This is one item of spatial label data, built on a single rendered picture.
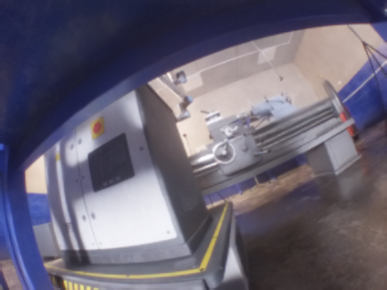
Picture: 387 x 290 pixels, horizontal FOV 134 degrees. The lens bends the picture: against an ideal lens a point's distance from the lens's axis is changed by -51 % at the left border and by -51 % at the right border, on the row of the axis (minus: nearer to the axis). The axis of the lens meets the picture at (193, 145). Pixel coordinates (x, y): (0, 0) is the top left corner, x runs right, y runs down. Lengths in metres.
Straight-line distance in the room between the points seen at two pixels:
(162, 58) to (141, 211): 0.32
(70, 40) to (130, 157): 0.29
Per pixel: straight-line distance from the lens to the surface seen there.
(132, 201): 0.41
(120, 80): 0.23
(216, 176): 1.69
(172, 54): 0.22
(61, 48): 0.27
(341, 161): 2.10
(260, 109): 2.05
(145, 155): 0.39
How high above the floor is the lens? 0.45
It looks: 16 degrees up
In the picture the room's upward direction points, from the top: 21 degrees counter-clockwise
